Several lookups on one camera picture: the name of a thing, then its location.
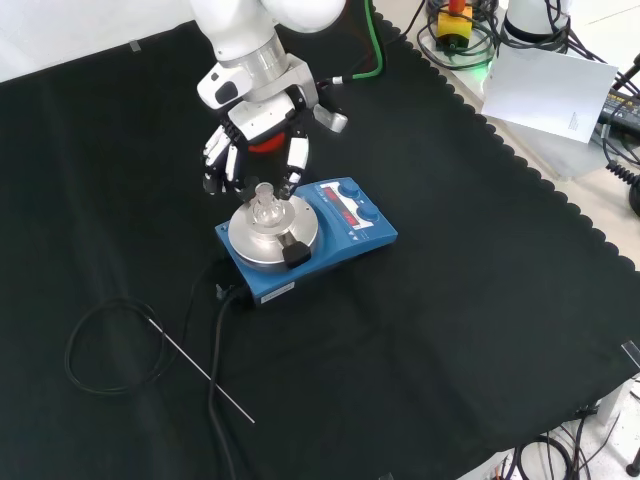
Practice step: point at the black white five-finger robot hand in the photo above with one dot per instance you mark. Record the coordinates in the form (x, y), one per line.
(260, 120)

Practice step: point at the clear glass round-bottom flask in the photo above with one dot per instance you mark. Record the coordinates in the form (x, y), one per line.
(266, 210)

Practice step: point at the blue heater with steel plate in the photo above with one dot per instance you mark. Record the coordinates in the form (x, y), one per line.
(325, 240)

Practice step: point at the grey tape strip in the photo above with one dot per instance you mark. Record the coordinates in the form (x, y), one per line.
(135, 46)

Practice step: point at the yellow stop button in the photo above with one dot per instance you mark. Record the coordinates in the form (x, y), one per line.
(454, 22)

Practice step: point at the black bench cloth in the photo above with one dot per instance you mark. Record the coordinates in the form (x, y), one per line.
(400, 325)

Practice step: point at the pale white board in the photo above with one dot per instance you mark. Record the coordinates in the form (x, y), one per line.
(547, 90)

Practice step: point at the black power supply box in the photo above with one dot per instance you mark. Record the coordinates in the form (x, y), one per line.
(622, 107)

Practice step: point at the clear tape strip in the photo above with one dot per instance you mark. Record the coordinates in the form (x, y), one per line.
(632, 352)

